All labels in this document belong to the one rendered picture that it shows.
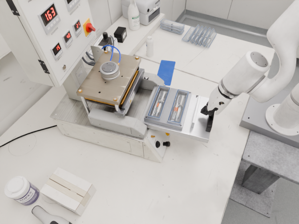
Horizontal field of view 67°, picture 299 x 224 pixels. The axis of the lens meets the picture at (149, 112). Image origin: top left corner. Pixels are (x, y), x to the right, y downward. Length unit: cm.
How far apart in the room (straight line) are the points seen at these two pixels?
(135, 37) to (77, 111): 81
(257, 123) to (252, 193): 82
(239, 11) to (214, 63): 176
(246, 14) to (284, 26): 257
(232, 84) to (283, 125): 55
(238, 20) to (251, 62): 261
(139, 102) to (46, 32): 51
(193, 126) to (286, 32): 47
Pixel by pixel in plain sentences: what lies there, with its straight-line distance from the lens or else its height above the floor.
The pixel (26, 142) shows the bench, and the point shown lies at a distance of 134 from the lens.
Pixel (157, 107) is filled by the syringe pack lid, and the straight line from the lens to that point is 96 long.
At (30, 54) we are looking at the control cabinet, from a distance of 85.
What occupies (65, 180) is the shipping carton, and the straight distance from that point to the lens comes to 105.
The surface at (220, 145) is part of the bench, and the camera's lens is 120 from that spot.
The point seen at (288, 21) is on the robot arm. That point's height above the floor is 143.
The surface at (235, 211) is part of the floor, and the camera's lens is 190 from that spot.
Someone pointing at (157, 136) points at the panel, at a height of 85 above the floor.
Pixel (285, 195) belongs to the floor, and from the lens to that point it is 209.
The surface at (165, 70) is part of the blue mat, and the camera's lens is 149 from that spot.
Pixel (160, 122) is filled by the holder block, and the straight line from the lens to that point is 93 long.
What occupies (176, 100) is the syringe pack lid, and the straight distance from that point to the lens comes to 99.
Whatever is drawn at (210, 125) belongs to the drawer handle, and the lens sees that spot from 93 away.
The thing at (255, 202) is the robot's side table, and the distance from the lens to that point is 195.
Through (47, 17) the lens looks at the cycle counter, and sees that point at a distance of 81.
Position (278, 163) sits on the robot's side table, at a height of 75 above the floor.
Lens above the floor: 176
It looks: 53 degrees down
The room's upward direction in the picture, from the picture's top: 2 degrees counter-clockwise
